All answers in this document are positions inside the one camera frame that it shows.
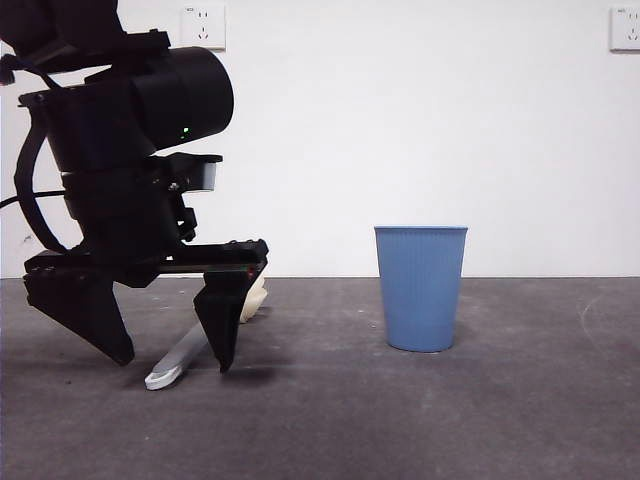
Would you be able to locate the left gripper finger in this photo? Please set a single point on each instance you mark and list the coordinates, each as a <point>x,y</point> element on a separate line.
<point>90,315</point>
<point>222,320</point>

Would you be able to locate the blue ribbed plastic cup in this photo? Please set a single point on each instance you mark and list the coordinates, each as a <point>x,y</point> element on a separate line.
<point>420,290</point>

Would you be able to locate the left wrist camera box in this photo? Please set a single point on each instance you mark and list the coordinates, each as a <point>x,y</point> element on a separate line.
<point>209,176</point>

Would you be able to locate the white wall socket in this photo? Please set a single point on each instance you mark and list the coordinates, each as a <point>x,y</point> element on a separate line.
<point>626,30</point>
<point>203,22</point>

